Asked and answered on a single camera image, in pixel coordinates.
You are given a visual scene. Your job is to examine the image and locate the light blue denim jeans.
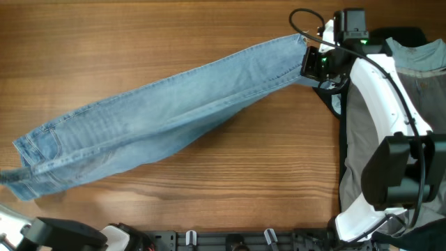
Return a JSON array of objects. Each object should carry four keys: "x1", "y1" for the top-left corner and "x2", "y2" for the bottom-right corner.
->
[{"x1": 1, "y1": 34, "x2": 317, "y2": 201}]

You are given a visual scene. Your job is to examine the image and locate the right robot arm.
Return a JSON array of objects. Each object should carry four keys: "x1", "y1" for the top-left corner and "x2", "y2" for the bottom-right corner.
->
[{"x1": 301, "y1": 8, "x2": 445, "y2": 243}]

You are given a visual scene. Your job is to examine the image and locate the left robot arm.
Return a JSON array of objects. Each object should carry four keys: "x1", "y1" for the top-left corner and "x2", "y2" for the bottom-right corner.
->
[{"x1": 1, "y1": 205, "x2": 155, "y2": 251}]

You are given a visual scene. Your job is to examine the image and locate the grey khaki trousers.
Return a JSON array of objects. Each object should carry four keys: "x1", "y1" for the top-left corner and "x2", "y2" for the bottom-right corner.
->
[{"x1": 339, "y1": 68, "x2": 445, "y2": 228}]

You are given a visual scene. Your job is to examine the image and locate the teal t-shirt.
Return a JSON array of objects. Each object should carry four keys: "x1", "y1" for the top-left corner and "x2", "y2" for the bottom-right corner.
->
[{"x1": 386, "y1": 38, "x2": 445, "y2": 72}]

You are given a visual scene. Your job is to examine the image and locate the black t-shirt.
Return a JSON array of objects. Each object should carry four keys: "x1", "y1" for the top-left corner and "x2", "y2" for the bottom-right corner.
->
[{"x1": 328, "y1": 31, "x2": 445, "y2": 250}]

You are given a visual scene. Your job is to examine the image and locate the black mounting rail base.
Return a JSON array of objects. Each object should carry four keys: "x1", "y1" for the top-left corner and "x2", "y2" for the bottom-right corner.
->
[{"x1": 139, "y1": 227, "x2": 384, "y2": 251}]

